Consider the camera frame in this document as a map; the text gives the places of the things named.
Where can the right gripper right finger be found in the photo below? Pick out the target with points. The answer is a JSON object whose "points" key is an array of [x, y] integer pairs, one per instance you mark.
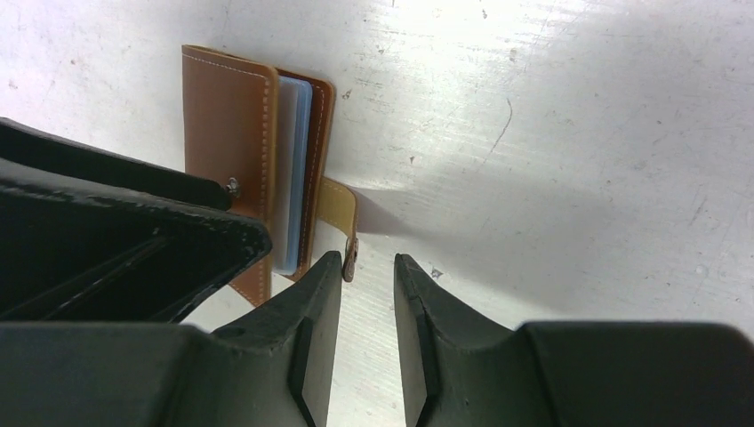
{"points": [[460, 368]]}

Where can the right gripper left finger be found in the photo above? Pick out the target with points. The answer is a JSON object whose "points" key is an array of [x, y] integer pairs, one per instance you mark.
{"points": [[270, 367]]}

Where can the brown leather card holder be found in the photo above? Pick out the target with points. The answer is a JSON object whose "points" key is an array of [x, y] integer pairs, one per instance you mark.
{"points": [[233, 110]]}

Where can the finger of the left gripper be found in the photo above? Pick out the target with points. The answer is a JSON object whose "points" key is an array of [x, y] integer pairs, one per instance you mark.
{"points": [[28, 146], [76, 250]]}

